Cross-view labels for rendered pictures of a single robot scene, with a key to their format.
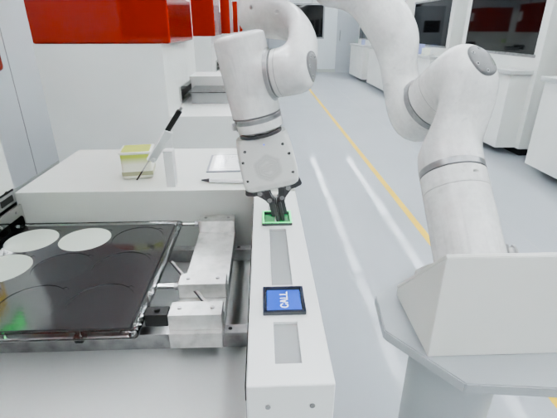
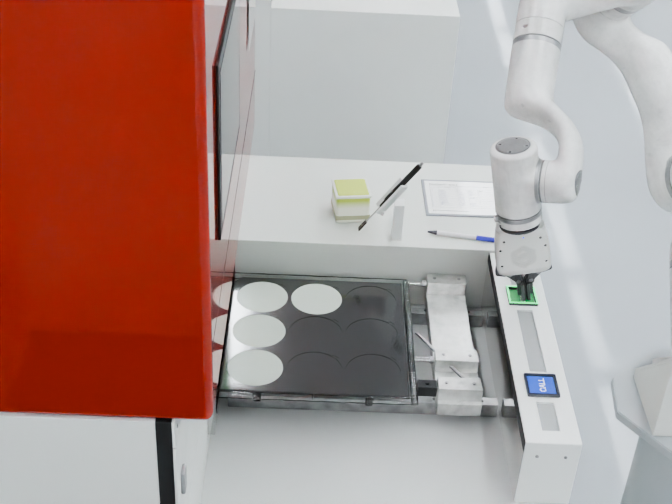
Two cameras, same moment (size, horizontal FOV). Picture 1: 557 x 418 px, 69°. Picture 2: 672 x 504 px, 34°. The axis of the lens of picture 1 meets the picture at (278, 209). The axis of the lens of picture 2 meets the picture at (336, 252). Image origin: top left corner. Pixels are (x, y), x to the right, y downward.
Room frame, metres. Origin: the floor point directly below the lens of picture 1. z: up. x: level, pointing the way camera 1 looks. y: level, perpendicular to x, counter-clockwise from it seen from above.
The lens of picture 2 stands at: (-1.02, 0.34, 2.22)
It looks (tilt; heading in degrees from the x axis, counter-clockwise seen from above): 34 degrees down; 1
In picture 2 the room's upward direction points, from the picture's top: 3 degrees clockwise
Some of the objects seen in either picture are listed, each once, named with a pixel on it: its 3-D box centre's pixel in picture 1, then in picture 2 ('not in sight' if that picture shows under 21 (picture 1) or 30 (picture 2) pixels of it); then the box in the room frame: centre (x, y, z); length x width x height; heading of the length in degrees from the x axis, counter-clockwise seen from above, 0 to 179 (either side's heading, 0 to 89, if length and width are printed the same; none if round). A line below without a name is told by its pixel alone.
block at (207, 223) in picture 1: (217, 222); (446, 284); (0.83, 0.14, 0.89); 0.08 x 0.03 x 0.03; 92
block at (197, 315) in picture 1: (196, 314); (459, 388); (0.50, 0.13, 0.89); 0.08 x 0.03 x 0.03; 92
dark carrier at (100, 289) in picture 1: (62, 268); (315, 333); (0.63, 0.40, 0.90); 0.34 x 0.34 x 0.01; 2
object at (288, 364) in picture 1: (279, 287); (525, 367); (0.58, 0.00, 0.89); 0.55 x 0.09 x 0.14; 2
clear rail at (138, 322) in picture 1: (162, 266); (409, 338); (0.64, 0.22, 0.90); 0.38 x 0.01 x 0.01; 2
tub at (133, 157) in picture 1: (138, 161); (350, 200); (0.96, 0.35, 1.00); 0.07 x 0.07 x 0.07; 11
